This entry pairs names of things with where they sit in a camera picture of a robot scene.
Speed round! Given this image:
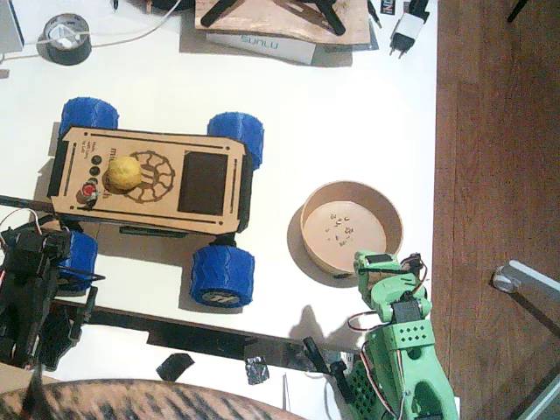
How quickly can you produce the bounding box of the long black rail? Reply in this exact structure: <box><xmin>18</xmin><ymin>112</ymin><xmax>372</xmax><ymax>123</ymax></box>
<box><xmin>54</xmin><ymin>299</ymin><xmax>351</xmax><ymax>373</ymax></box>

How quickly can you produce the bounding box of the black clamp handle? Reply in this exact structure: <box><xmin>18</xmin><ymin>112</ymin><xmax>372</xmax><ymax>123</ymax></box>
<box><xmin>330</xmin><ymin>361</ymin><xmax>356</xmax><ymax>403</ymax></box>
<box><xmin>302</xmin><ymin>336</ymin><xmax>332</xmax><ymax>375</ymax></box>

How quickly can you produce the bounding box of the dark camera module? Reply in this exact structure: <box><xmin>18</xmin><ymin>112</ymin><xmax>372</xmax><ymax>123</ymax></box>
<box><xmin>400</xmin><ymin>251</ymin><xmax>426</xmax><ymax>275</ymax></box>

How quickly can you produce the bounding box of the white SUNLU box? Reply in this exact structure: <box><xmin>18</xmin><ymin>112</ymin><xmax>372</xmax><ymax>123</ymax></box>
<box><xmin>205</xmin><ymin>29</ymin><xmax>316</xmax><ymax>67</ymax></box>

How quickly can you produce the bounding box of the brown wooden board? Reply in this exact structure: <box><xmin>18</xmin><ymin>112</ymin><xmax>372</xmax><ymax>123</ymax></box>
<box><xmin>194</xmin><ymin>0</ymin><xmax>371</xmax><ymax>47</ymax></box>

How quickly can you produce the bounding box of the white cable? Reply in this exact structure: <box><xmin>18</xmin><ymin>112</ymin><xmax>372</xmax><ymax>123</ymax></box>
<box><xmin>0</xmin><ymin>0</ymin><xmax>183</xmax><ymax>62</ymax></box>

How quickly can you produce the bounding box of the blue rover wheel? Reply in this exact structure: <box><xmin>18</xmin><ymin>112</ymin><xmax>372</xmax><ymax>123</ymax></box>
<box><xmin>206</xmin><ymin>112</ymin><xmax>266</xmax><ymax>171</ymax></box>
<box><xmin>56</xmin><ymin>230</ymin><xmax>100</xmax><ymax>294</ymax></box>
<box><xmin>188</xmin><ymin>244</ymin><xmax>256</xmax><ymax>307</ymax></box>
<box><xmin>59</xmin><ymin>95</ymin><xmax>120</xmax><ymax>135</ymax></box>

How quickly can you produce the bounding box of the wooden rover chassis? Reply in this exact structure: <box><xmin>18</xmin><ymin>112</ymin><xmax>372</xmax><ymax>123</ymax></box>
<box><xmin>46</xmin><ymin>126</ymin><xmax>255</xmax><ymax>240</ymax></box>

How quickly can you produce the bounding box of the black tape piece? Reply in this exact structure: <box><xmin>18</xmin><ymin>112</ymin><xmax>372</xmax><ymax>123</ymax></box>
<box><xmin>156</xmin><ymin>352</ymin><xmax>196</xmax><ymax>382</ymax></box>

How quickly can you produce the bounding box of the black tripod leg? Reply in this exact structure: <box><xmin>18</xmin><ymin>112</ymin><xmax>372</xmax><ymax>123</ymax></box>
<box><xmin>199</xmin><ymin>0</ymin><xmax>240</xmax><ymax>28</ymax></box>
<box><xmin>314</xmin><ymin>0</ymin><xmax>347</xmax><ymax>36</ymax></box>

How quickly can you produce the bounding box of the brown striped fabric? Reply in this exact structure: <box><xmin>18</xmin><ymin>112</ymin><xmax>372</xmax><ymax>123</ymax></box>
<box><xmin>0</xmin><ymin>378</ymin><xmax>307</xmax><ymax>420</ymax></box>

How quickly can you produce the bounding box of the crumpled dark tape piece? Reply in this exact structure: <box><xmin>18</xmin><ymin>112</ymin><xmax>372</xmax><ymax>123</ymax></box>
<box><xmin>243</xmin><ymin>355</ymin><xmax>270</xmax><ymax>386</ymax></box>

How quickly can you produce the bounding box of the grey box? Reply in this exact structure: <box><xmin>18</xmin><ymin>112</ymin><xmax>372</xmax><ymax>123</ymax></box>
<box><xmin>0</xmin><ymin>0</ymin><xmax>25</xmax><ymax>56</ymax></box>

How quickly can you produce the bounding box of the grey duct tape roll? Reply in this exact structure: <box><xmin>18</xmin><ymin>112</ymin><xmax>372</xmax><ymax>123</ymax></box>
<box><xmin>36</xmin><ymin>12</ymin><xmax>93</xmax><ymax>67</ymax></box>

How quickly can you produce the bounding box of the black pen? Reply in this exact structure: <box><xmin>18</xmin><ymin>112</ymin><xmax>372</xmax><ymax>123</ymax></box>
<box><xmin>366</xmin><ymin>0</ymin><xmax>382</xmax><ymax>30</ymax></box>

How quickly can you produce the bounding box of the round wooden bowl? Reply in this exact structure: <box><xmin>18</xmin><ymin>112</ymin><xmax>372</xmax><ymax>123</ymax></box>
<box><xmin>299</xmin><ymin>180</ymin><xmax>404</xmax><ymax>277</ymax></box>

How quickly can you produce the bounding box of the white and black power adapter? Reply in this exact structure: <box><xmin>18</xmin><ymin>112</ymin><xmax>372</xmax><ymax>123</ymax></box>
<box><xmin>388</xmin><ymin>0</ymin><xmax>432</xmax><ymax>60</ymax></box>

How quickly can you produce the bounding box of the thin black rod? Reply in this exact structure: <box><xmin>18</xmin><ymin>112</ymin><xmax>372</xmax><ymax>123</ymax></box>
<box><xmin>0</xmin><ymin>194</ymin><xmax>57</xmax><ymax>214</ymax></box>

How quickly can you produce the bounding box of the yellow lemon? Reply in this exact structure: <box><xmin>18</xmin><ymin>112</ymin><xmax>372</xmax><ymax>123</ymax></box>
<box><xmin>106</xmin><ymin>156</ymin><xmax>144</xmax><ymax>193</ymax></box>

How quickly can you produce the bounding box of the grey metal leg with castor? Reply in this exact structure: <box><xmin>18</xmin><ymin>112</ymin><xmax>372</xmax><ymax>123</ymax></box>
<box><xmin>493</xmin><ymin>259</ymin><xmax>560</xmax><ymax>307</ymax></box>

